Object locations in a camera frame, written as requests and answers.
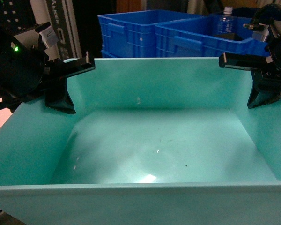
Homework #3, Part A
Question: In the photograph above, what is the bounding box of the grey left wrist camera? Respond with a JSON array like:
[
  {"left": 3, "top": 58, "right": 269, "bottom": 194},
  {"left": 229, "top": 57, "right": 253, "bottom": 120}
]
[{"left": 35, "top": 22, "right": 59, "bottom": 49}]

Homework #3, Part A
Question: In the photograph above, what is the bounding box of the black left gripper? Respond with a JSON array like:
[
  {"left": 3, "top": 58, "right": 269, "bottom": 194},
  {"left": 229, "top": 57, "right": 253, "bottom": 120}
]
[{"left": 0, "top": 24, "right": 96, "bottom": 114}]

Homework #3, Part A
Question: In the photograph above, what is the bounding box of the blue plastic crate left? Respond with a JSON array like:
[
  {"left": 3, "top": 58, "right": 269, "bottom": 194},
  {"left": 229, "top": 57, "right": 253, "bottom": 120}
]
[{"left": 98, "top": 10, "right": 202, "bottom": 58}]

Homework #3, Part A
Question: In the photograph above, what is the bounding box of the clear plastic water bottle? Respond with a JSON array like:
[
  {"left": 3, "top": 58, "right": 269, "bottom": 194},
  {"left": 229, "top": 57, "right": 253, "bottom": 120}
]
[{"left": 216, "top": 7, "right": 234, "bottom": 35}]

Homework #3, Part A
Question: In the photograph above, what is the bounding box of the blue plastic crate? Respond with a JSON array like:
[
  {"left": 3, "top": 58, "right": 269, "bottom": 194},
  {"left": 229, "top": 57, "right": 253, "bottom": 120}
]
[
  {"left": 98, "top": 10, "right": 202, "bottom": 58},
  {"left": 155, "top": 15, "right": 269, "bottom": 58}
]

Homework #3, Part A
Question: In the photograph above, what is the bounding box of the blue plastic crate right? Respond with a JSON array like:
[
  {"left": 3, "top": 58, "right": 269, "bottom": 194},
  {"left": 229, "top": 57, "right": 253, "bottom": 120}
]
[{"left": 155, "top": 15, "right": 269, "bottom": 58}]

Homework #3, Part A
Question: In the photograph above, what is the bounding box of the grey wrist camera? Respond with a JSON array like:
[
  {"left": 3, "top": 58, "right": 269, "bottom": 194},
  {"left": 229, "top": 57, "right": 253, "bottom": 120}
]
[
  {"left": 243, "top": 23, "right": 269, "bottom": 42},
  {"left": 35, "top": 22, "right": 59, "bottom": 49}
]

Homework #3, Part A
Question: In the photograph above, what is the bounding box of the black case with lettering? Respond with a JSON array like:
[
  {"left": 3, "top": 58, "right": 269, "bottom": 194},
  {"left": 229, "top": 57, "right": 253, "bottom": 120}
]
[{"left": 30, "top": 0, "right": 82, "bottom": 60}]

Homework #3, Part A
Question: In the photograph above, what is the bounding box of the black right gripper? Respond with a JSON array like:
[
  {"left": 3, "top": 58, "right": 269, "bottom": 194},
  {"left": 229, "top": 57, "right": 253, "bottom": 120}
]
[{"left": 219, "top": 4, "right": 281, "bottom": 108}]

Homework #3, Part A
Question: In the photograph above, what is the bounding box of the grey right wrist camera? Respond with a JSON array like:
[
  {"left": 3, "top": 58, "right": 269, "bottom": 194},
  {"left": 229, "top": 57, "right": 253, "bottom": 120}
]
[{"left": 243, "top": 23, "right": 269, "bottom": 42}]

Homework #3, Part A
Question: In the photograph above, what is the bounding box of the teal plastic bin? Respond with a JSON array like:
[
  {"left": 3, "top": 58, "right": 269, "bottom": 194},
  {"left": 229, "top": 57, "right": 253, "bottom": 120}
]
[{"left": 0, "top": 58, "right": 281, "bottom": 225}]

